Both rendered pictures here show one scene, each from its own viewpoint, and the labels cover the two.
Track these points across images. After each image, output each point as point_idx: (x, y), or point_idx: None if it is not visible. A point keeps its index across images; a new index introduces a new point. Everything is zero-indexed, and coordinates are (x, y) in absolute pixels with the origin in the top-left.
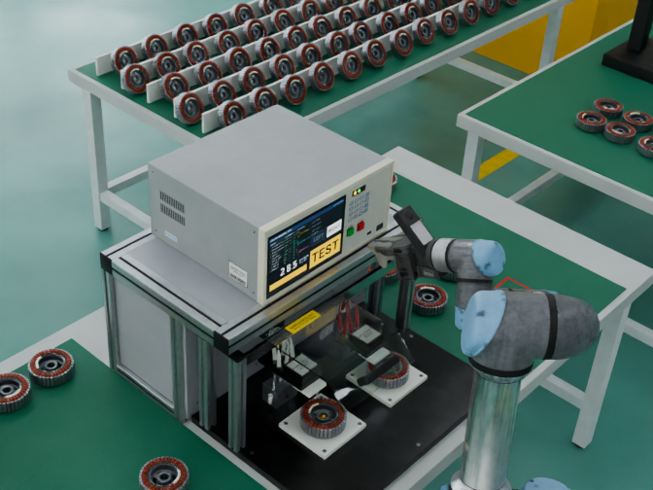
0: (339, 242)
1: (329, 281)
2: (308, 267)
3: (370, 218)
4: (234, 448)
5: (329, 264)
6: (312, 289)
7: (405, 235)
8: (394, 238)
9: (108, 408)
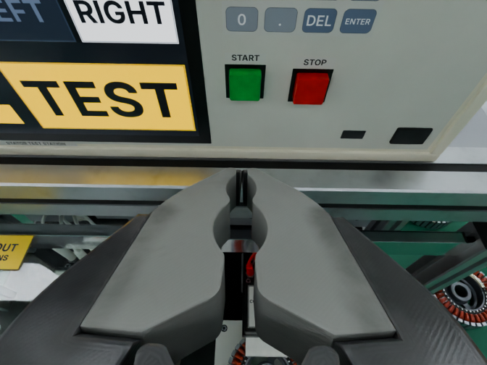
0: (187, 101)
1: (116, 198)
2: (35, 122)
3: (377, 81)
4: None
5: (153, 154)
6: (27, 189)
7: (419, 333)
8: (305, 258)
9: None
